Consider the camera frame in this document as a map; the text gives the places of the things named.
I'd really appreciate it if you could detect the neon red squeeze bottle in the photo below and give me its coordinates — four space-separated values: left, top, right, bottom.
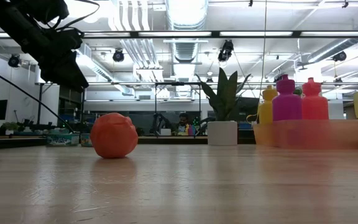
301 77 330 120

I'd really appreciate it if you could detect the small green background plant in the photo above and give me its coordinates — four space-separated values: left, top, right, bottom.
1 121 21 131

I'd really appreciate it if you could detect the large yellow squeeze bottle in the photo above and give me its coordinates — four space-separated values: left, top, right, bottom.
246 85 280 125

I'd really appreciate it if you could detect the person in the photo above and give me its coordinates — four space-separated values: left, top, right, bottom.
175 112 197 136

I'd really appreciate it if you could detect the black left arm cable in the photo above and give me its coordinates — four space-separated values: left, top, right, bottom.
47 0 101 32

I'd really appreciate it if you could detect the translucent orange bin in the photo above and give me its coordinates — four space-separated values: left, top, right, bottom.
252 119 358 150

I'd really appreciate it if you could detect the snake plant in white pot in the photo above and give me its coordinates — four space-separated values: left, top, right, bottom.
196 67 252 146

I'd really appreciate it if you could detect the orange toy bell pepper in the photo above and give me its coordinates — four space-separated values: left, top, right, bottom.
89 112 139 159

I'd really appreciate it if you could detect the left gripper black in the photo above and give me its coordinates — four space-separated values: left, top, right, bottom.
26 27 90 93

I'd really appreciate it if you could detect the magenta squeeze bottle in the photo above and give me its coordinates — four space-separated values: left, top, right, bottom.
272 73 303 122

